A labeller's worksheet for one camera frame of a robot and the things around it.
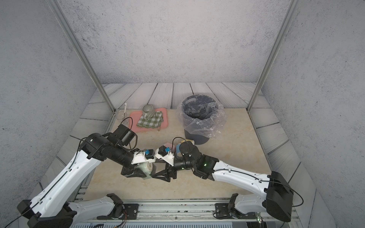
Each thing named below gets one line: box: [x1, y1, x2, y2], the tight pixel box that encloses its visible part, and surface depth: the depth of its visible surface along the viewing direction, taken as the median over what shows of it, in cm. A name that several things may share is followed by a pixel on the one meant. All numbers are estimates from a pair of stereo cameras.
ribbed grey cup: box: [142, 104, 155, 120], surface depth 113 cm
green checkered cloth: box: [136, 110, 164, 129], surface depth 113 cm
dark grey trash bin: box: [181, 94, 220, 145], surface depth 86 cm
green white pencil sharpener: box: [135, 161, 154, 180], surface depth 60 cm
